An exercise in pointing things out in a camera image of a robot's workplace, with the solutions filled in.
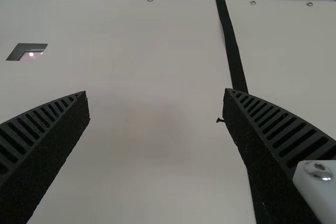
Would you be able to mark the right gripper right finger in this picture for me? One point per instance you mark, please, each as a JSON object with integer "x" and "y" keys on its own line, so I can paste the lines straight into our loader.
{"x": 275, "y": 155}

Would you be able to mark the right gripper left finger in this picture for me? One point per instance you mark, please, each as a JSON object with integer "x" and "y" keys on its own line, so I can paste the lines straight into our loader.
{"x": 44, "y": 140}

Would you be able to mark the black strip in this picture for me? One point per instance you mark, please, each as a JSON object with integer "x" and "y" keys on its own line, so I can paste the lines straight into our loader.
{"x": 231, "y": 45}

